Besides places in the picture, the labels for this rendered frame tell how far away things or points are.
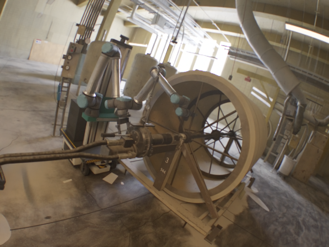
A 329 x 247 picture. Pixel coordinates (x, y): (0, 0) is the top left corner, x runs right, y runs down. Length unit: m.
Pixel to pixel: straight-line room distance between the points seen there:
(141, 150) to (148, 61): 6.22
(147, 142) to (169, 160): 0.69
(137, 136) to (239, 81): 11.73
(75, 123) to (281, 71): 5.61
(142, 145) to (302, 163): 6.69
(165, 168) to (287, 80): 4.78
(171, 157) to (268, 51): 5.07
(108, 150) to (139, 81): 6.23
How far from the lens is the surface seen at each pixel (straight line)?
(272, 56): 6.12
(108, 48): 1.77
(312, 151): 7.42
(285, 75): 5.89
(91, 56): 6.10
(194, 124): 3.86
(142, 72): 7.37
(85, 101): 1.84
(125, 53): 2.34
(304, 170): 7.50
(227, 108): 12.72
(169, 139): 1.76
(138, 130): 1.42
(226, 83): 1.97
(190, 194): 2.24
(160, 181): 2.19
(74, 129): 2.48
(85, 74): 6.14
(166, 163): 2.06
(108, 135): 1.28
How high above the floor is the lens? 1.48
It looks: 14 degrees down
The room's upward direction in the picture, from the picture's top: 20 degrees clockwise
